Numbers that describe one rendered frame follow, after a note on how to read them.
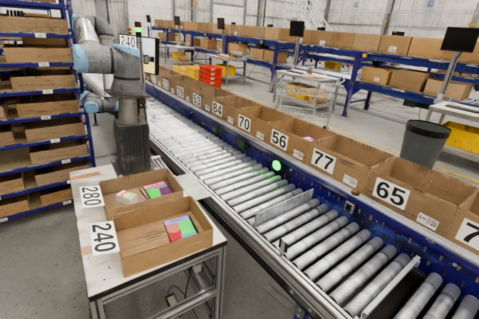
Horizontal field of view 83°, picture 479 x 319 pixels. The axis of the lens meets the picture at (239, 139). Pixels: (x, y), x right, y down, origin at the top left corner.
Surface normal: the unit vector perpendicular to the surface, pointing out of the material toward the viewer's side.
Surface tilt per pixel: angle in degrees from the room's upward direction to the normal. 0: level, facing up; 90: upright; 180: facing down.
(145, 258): 90
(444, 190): 89
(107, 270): 0
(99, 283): 0
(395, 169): 90
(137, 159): 90
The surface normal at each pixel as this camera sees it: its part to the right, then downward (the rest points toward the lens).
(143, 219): 0.51, 0.34
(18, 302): 0.07, -0.92
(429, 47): -0.78, 0.18
